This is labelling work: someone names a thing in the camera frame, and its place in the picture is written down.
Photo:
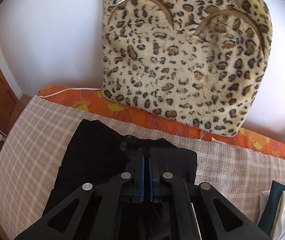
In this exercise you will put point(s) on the dark green garment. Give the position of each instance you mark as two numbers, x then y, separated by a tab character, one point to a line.
267	219

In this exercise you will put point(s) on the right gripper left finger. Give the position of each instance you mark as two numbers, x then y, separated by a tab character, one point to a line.
92	211

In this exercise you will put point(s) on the leopard print cushion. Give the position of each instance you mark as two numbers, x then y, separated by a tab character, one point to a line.
197	62

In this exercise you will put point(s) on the orange floral bed sheet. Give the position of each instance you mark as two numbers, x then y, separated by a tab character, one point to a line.
91	100

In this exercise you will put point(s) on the pink plaid bed cover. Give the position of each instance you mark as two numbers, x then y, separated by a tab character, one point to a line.
33	152

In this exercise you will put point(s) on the black garment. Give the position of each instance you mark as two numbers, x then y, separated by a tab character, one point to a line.
96	153

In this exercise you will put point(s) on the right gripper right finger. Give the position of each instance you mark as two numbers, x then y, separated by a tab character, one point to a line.
198	211

